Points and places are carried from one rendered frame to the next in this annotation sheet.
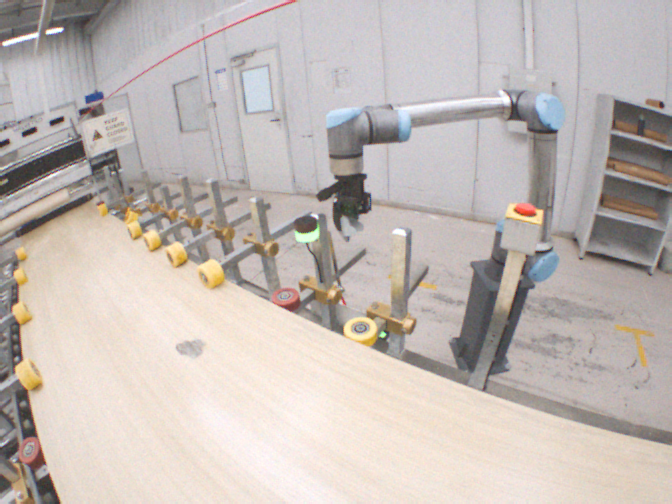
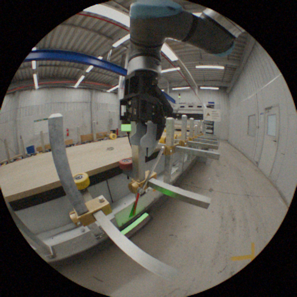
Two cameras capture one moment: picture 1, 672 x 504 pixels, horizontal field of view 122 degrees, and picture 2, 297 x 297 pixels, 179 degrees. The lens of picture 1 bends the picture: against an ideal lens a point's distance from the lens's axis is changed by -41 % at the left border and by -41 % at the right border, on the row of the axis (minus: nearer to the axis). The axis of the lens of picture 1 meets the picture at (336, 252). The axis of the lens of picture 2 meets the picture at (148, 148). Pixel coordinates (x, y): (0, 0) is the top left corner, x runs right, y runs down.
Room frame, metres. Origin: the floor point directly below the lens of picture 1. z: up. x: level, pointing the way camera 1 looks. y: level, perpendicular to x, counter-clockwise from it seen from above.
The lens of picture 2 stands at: (0.82, -0.29, 1.09)
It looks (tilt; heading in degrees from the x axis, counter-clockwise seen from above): 15 degrees down; 91
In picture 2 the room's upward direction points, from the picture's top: straight up
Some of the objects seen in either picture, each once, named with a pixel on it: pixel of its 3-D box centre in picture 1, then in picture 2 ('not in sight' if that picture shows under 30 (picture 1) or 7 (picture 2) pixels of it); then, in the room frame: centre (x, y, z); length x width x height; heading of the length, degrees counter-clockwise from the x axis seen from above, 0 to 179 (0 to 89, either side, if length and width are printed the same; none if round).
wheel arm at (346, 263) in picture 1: (328, 279); (157, 185); (0.86, 0.03, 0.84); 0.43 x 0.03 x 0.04; 142
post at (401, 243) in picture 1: (399, 309); (78, 205); (0.63, -0.15, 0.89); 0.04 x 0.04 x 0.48; 52
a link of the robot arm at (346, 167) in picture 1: (347, 164); (145, 71); (0.81, -0.05, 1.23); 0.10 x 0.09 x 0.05; 142
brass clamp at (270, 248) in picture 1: (261, 245); (170, 148); (0.95, 0.26, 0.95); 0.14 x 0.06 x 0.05; 52
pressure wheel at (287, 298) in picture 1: (288, 309); (127, 169); (0.70, 0.15, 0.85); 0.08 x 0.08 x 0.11
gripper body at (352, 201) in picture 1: (350, 194); (142, 98); (0.80, -0.05, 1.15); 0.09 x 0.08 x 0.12; 52
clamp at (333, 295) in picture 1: (319, 291); (142, 181); (0.79, 0.06, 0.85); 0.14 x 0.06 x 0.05; 52
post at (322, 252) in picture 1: (325, 285); (139, 178); (0.78, 0.04, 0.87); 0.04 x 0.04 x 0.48; 52
